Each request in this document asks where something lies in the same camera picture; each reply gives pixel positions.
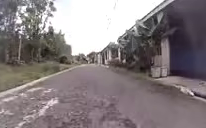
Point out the row of houses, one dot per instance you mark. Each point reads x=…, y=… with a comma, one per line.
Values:
x=107, y=54

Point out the grey asphalt road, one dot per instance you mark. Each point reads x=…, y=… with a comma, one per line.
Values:
x=101, y=96

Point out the leafy bush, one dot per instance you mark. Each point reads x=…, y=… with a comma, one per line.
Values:
x=142, y=46

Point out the pale concrete kerb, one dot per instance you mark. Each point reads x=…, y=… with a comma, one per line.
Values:
x=34, y=82

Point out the row of trees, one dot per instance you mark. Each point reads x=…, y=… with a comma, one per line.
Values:
x=27, y=36

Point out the grass verge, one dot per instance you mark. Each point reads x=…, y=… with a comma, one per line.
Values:
x=14, y=74

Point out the dark blue building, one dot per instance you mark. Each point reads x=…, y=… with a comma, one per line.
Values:
x=191, y=40

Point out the concrete pavement slab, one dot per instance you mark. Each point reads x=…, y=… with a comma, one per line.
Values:
x=194, y=86

